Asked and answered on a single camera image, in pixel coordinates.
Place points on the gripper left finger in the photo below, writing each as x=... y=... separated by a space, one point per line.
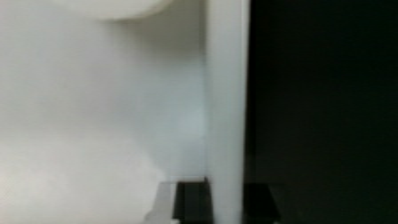
x=181 y=205

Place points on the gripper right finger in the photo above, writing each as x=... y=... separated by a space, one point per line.
x=259 y=209

